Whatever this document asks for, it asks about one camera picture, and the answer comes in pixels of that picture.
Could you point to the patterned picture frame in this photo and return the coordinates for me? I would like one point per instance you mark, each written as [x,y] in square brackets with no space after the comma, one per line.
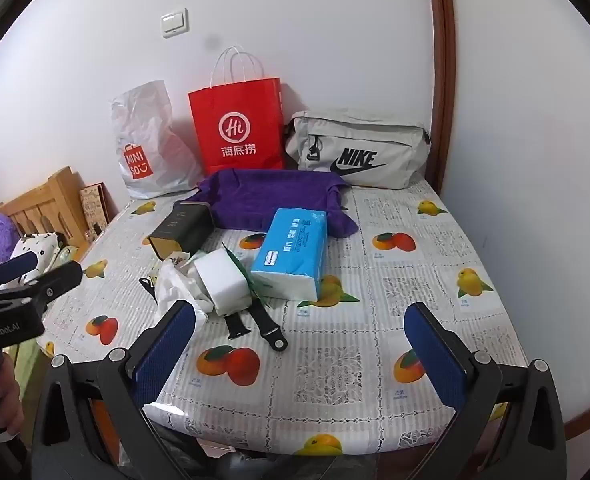
[92,205]

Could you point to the brown wooden door frame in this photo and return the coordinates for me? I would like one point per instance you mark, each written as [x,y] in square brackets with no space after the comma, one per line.
[442,60]

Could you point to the white gloves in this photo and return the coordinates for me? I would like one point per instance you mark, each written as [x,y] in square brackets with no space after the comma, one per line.
[175,290]

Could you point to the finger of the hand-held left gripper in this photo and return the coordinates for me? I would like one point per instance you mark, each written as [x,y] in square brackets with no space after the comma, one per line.
[17,265]
[60,277]

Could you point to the wooden headboard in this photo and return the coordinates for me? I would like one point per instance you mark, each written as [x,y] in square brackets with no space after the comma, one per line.
[60,205]

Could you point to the green patterned cloth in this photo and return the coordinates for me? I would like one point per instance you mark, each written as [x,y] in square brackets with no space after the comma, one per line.
[67,256]

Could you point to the white light switch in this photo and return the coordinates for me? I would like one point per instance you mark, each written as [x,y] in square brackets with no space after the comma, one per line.
[175,22]

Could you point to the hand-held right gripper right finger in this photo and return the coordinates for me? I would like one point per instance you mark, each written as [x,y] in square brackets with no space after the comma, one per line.
[435,355]

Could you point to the red paper bag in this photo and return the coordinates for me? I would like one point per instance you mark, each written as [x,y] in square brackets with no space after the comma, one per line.
[235,110]

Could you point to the small black item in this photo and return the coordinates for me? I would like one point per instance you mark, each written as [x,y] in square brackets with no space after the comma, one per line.
[146,286]

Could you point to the purple plush toy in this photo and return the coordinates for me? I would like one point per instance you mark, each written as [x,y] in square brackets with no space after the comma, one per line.
[0,235]

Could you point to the grey waist bag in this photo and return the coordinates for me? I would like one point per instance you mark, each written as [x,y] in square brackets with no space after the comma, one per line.
[375,135]

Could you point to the blue tissue pack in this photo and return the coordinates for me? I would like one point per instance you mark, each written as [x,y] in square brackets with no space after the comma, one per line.
[290,245]

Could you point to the white plastic shopping bag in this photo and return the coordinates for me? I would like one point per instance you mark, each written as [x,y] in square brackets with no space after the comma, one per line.
[145,125]

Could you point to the white and green packet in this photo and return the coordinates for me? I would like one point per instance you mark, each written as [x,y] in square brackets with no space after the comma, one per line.
[220,280]

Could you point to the dark tin box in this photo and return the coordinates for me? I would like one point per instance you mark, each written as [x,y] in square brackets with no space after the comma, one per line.
[185,225]

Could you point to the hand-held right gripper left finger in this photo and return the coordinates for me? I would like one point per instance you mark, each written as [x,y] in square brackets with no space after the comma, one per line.
[167,345]

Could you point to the white spotted pillow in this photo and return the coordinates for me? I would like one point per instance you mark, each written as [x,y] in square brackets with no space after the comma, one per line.
[35,247]

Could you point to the fruit print tablecloth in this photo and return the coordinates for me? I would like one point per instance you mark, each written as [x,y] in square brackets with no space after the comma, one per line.
[375,310]

